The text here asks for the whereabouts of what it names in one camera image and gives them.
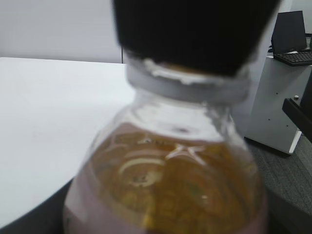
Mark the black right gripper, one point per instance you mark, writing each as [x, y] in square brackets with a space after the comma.
[300, 115]

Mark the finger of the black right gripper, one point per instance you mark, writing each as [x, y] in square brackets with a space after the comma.
[216, 36]

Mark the white bottle cap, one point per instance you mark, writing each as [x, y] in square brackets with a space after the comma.
[181, 84]

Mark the peach oolong tea bottle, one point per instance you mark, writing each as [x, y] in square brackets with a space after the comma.
[165, 166]

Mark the grey desk cabinet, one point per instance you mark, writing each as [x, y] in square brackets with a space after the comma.
[268, 124]

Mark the black keyboard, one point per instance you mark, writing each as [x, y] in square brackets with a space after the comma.
[295, 59]

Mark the black office chair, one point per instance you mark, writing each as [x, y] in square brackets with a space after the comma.
[289, 33]

